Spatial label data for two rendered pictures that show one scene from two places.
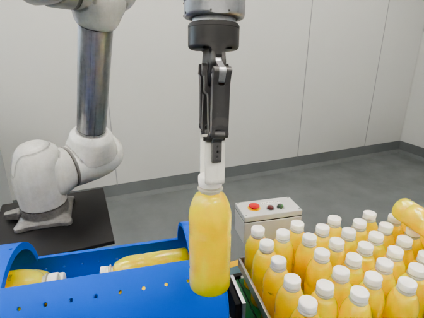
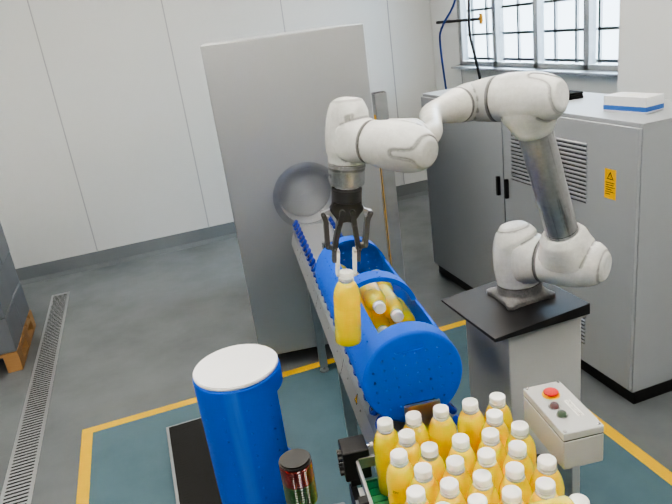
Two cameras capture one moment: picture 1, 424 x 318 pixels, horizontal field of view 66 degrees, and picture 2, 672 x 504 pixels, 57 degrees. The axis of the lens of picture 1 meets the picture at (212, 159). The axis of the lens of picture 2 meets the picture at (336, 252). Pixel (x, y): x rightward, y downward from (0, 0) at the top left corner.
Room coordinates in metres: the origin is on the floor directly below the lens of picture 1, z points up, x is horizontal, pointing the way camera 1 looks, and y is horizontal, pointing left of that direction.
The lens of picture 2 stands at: (0.62, -1.49, 2.03)
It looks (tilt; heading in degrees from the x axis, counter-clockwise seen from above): 20 degrees down; 96
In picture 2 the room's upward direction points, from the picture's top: 8 degrees counter-clockwise
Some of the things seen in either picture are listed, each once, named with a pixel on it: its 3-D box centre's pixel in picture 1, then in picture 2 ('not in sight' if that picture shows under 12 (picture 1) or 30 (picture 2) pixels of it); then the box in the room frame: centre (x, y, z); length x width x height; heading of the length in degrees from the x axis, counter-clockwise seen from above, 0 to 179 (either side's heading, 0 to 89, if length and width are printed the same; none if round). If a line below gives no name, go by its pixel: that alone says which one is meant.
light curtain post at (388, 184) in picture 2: not in sight; (396, 262); (0.61, 1.47, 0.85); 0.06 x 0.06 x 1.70; 14
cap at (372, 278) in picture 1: (373, 279); (422, 471); (0.63, -0.38, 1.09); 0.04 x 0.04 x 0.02
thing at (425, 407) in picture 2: (234, 308); (423, 420); (0.64, -0.06, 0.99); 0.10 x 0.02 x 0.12; 14
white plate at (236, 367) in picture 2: not in sight; (235, 366); (0.07, 0.25, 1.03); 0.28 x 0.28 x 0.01
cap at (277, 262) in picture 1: (278, 262); (440, 411); (0.69, -0.17, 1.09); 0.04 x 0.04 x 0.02
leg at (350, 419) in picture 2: not in sight; (350, 417); (0.33, 0.95, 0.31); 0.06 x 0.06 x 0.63; 14
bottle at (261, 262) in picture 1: (264, 274); (472, 438); (0.76, -0.15, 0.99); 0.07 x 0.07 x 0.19
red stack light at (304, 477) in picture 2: not in sight; (296, 470); (0.39, -0.51, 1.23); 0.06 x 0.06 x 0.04
